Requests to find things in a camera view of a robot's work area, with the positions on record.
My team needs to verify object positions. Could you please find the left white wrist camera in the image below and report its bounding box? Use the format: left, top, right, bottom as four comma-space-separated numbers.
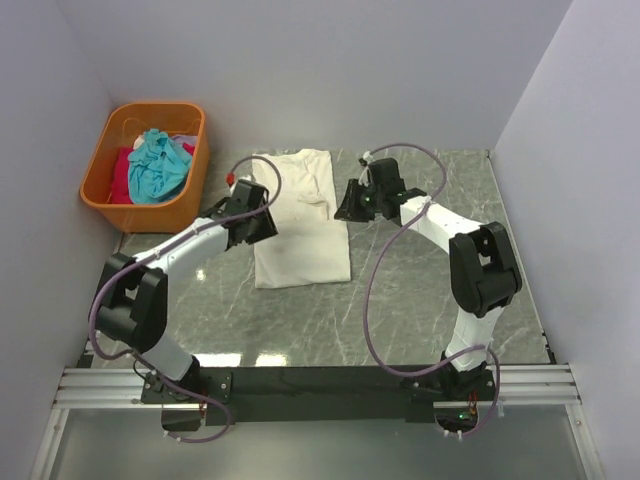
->
225, 172, 239, 188

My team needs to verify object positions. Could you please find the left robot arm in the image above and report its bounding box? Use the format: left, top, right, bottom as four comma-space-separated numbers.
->
89, 179, 277, 389

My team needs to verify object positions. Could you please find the teal t shirt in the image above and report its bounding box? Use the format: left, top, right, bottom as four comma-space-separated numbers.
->
127, 129, 193, 204

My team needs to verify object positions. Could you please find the lavender cloth in basket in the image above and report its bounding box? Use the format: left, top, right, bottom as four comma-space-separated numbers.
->
171, 134, 198, 147

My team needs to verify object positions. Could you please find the orange plastic basket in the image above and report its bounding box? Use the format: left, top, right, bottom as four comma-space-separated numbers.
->
79, 101, 210, 233

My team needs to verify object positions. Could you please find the purple cable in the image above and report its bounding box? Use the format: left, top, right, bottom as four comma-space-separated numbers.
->
88, 154, 284, 445
360, 142, 502, 441

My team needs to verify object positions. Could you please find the red t shirt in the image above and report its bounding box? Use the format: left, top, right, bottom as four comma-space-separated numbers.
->
110, 144, 195, 204

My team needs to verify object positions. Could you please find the white t shirt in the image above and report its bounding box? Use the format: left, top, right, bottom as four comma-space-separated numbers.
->
251, 149, 351, 289

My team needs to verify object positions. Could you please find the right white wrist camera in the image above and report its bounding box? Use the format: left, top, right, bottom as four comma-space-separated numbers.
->
358, 151, 373, 187

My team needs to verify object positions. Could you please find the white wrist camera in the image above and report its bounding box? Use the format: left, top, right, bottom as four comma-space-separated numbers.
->
358, 151, 373, 187
225, 172, 239, 188

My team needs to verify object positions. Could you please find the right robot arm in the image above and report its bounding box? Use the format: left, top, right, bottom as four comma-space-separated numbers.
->
334, 158, 522, 399

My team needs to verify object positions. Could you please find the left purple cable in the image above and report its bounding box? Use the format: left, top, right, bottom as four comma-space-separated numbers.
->
88, 154, 284, 445

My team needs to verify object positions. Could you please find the aluminium frame rail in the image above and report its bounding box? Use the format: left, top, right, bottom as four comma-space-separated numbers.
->
29, 319, 601, 480

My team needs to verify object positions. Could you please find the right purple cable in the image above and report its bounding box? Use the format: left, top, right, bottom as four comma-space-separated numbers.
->
360, 142, 502, 441

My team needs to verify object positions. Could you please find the black base beam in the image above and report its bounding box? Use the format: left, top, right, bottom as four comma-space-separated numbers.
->
140, 365, 501, 429

